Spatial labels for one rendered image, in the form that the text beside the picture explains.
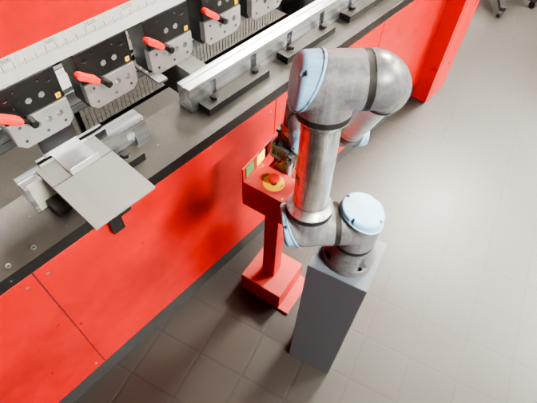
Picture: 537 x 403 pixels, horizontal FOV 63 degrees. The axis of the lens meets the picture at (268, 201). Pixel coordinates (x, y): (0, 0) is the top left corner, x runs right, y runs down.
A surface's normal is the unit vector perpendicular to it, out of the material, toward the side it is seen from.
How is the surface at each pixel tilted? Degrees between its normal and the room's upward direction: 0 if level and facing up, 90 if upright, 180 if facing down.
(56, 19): 90
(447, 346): 0
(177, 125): 0
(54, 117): 90
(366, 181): 0
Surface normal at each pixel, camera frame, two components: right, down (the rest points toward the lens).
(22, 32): 0.74, 0.55
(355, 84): 0.07, 0.38
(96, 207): 0.04, -0.60
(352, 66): 0.06, -0.14
